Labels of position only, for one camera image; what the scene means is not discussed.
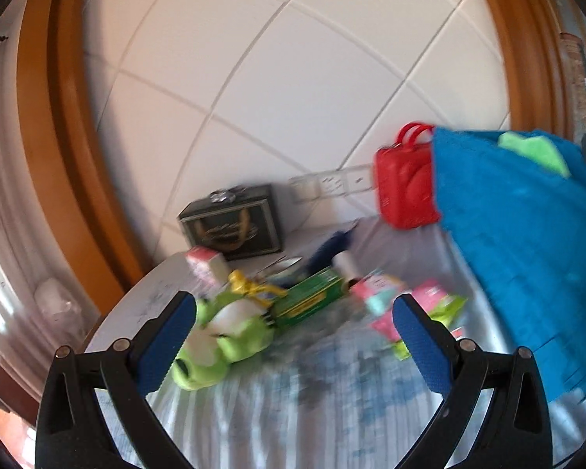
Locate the white wall socket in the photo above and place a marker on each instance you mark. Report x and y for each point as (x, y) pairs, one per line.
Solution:
(305, 188)
(332, 183)
(359, 179)

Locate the pink snack packet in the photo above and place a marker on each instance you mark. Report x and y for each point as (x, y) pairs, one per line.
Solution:
(434, 295)

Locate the white film roll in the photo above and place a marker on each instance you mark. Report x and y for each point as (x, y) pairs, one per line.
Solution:
(346, 266)

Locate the sheer white curtain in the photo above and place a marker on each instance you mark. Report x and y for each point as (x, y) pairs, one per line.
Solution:
(10, 205)

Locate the green frog plush toy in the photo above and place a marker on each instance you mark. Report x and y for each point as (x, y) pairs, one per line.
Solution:
(229, 332)

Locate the grey cloth-covered desktop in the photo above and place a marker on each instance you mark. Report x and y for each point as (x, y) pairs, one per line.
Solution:
(322, 400)

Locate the red plastic handbag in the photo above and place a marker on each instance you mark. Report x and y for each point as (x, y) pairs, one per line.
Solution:
(405, 180)

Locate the green cardboard box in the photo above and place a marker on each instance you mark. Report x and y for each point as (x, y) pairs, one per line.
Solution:
(307, 298)

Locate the blue storage bin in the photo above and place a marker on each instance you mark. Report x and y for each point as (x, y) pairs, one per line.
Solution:
(508, 254)

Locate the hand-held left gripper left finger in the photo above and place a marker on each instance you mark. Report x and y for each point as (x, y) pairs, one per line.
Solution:
(168, 342)

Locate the wooden door frame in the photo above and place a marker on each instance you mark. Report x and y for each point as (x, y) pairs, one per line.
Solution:
(73, 132)
(522, 58)

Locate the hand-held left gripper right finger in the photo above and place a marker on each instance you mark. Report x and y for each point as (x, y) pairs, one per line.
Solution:
(420, 342)

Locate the blue brush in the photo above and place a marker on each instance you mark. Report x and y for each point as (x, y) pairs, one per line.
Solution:
(329, 249)

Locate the yellow ribbon bow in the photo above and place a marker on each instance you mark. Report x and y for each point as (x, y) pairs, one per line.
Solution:
(246, 283)

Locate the pink and teal box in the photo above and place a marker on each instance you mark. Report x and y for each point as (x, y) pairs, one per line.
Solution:
(378, 293)

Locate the pink and white small box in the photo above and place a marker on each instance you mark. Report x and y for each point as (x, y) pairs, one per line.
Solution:
(206, 266)

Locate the patterned hanging scroll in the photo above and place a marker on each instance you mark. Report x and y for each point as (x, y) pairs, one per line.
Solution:
(576, 73)

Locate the light green plush toy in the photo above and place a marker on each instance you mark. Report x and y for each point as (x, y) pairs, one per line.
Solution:
(532, 152)

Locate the dark gift box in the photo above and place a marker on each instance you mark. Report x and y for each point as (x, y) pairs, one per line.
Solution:
(234, 227)

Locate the light green snack packet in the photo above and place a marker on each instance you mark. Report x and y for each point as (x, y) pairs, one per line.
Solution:
(451, 310)

